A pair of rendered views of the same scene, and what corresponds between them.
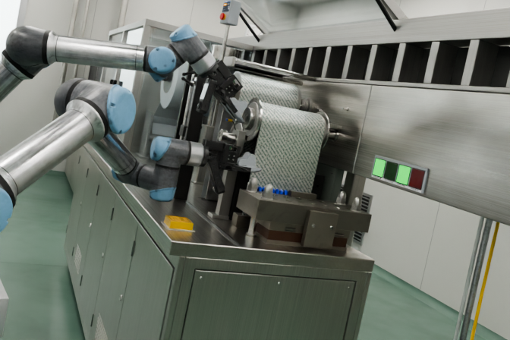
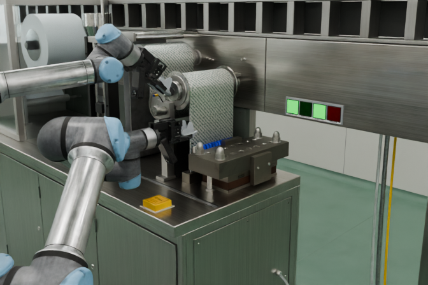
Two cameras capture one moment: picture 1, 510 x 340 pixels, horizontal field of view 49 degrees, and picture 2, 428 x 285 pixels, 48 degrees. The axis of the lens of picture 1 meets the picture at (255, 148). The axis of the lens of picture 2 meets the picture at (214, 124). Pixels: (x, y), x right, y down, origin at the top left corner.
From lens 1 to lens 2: 62 cm
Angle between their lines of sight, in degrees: 23
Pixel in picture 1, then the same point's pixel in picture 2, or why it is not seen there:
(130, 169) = not seen: hidden behind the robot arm
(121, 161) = not seen: hidden behind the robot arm
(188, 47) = (118, 46)
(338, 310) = (284, 221)
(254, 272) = (232, 222)
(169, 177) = (136, 167)
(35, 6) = not seen: outside the picture
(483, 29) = not seen: outside the picture
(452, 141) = (362, 83)
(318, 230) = (261, 169)
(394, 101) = (294, 51)
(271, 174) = (204, 132)
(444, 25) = not seen: outside the picture
